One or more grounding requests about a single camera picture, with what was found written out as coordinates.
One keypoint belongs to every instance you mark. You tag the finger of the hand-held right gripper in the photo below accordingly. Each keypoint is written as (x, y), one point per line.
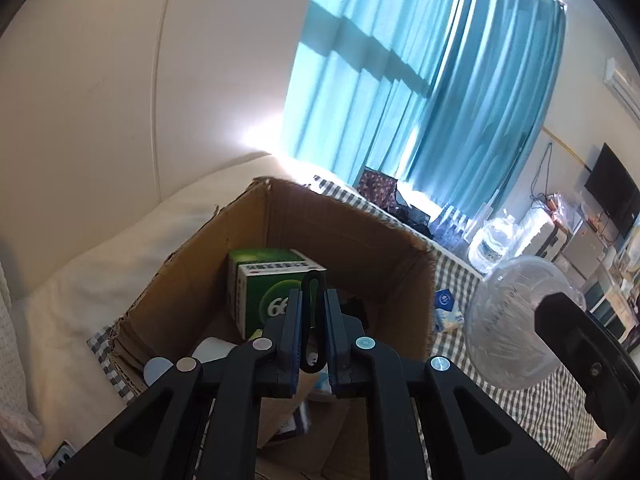
(555, 315)

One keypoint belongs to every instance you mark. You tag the large clear water jug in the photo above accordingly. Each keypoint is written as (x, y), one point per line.
(492, 245)

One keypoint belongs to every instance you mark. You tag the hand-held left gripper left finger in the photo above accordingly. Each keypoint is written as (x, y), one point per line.
(295, 345)

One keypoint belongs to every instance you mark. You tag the pack of water bottles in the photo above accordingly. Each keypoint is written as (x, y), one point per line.
(452, 230)

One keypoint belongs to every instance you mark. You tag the brown cardboard box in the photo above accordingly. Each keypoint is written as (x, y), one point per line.
(320, 225)

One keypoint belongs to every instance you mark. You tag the green white box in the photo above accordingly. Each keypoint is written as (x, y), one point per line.
(260, 285)

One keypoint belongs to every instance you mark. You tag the white suitcase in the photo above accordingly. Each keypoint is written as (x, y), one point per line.
(542, 235)

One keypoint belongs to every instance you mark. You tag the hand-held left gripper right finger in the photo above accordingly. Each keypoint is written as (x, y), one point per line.
(331, 345)

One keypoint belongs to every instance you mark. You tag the small dark device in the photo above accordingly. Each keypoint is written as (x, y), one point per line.
(62, 452)

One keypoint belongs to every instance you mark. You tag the blue white tissue pack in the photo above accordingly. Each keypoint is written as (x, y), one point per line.
(447, 310)

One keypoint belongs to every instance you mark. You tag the white bedding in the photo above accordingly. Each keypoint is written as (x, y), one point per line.
(100, 270)

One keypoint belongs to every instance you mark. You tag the black television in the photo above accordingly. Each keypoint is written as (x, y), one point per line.
(610, 185)

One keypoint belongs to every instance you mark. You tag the pink cloth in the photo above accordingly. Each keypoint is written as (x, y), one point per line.
(17, 440)

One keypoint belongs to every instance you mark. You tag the grey cabinet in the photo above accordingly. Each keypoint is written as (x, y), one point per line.
(587, 252)

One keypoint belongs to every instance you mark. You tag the clear plastic bag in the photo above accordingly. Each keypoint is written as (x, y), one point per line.
(565, 210)

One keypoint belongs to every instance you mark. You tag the white air conditioner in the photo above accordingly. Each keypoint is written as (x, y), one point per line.
(622, 87)

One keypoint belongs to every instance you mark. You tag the floral dark bag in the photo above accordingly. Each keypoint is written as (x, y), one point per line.
(412, 217)

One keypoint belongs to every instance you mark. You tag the person's right hand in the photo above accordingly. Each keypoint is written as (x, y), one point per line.
(590, 462)

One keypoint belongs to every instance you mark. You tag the floral patterned bag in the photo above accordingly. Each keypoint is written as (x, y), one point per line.
(377, 190)

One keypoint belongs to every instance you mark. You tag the teal curtain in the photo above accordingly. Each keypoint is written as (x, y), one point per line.
(400, 85)

